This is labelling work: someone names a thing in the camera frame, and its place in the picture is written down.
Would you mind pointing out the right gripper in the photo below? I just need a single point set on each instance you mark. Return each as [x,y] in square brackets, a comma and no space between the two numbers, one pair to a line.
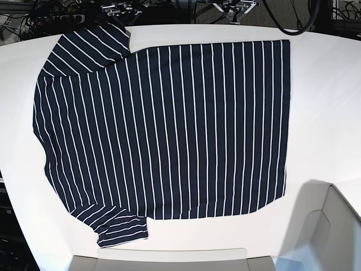
[119,9]

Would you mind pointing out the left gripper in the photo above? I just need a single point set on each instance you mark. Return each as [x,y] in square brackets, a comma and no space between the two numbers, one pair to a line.
[234,10]

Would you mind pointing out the navy white striped T-shirt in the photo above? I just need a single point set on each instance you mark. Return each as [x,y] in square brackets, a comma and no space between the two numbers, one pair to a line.
[167,132]

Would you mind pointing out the black power strip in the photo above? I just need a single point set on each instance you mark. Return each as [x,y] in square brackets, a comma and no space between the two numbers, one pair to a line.
[64,19]

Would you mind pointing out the grey plastic bin right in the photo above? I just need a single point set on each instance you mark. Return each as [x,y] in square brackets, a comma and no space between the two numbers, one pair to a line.
[330,237]

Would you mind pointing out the grey plastic bin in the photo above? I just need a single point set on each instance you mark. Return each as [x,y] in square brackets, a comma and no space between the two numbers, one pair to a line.
[330,237]
[121,259]

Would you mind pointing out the grey plastic bin front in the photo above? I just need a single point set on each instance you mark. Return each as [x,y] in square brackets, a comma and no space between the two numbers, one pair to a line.
[121,259]

